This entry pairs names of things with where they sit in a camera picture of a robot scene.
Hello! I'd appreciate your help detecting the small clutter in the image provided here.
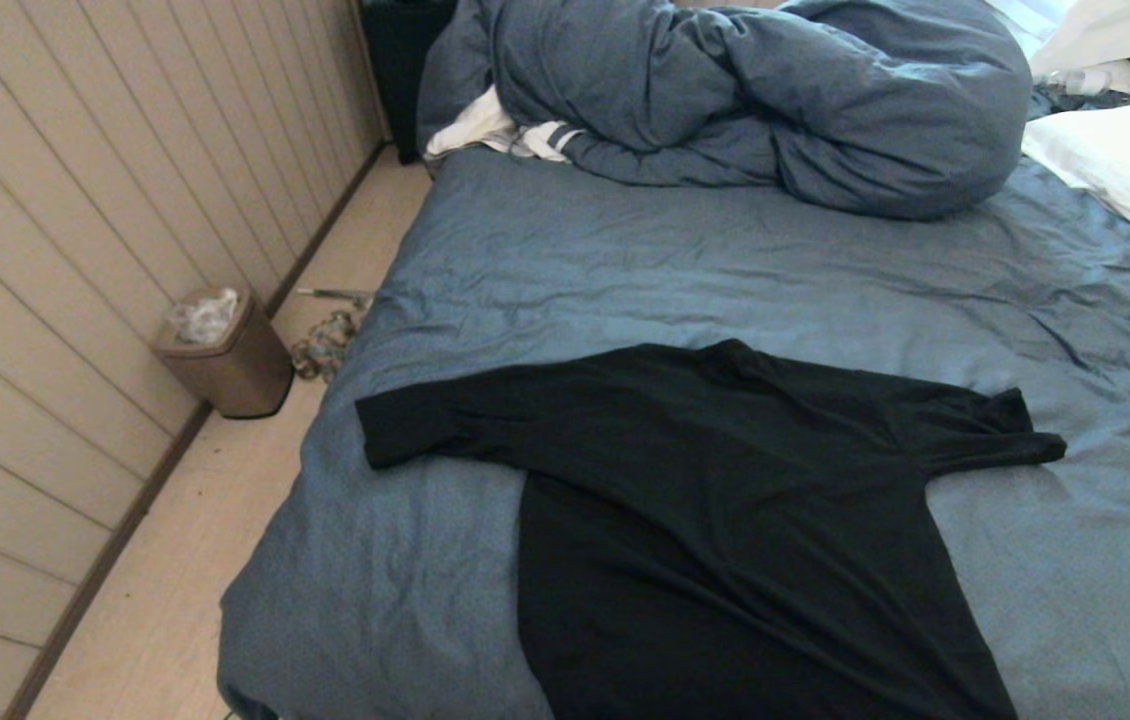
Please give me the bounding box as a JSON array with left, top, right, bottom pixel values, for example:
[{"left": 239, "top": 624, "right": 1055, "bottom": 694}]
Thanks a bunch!
[{"left": 290, "top": 310, "right": 358, "bottom": 381}]

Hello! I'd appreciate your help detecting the black t-shirt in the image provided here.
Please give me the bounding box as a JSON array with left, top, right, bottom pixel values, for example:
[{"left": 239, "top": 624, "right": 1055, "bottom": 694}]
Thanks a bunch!
[{"left": 355, "top": 340, "right": 1068, "bottom": 720}]

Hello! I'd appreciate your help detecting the brown trash bin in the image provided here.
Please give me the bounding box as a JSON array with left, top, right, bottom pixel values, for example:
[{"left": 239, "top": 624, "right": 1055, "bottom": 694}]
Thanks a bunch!
[{"left": 151, "top": 287, "right": 295, "bottom": 419}]

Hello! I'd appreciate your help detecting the blue bed sheet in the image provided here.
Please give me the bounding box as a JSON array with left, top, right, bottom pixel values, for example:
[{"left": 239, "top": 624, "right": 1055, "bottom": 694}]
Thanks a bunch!
[{"left": 217, "top": 140, "right": 1130, "bottom": 720}]

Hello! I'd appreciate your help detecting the black bedside cabinet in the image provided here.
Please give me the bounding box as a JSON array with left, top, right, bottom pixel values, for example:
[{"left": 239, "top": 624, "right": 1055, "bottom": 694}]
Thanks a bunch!
[{"left": 361, "top": 0, "right": 456, "bottom": 165}]

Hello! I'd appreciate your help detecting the white striped garment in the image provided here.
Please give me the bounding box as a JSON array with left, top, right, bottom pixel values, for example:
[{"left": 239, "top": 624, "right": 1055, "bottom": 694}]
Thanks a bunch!
[{"left": 425, "top": 85, "right": 586, "bottom": 163}]

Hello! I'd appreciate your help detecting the dark patterned cloth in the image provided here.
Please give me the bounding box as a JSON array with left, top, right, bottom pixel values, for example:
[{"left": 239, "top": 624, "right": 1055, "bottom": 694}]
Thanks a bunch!
[{"left": 1030, "top": 85, "right": 1130, "bottom": 117}]

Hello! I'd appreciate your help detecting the crumpled blue duvet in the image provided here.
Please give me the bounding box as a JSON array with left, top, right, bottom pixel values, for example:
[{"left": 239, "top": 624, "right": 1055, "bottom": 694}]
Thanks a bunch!
[{"left": 415, "top": 0, "right": 1034, "bottom": 221}]

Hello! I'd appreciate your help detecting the white plastic bin bag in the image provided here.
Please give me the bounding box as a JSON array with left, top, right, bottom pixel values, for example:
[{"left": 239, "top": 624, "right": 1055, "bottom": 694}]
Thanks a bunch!
[{"left": 172, "top": 289, "right": 240, "bottom": 344}]

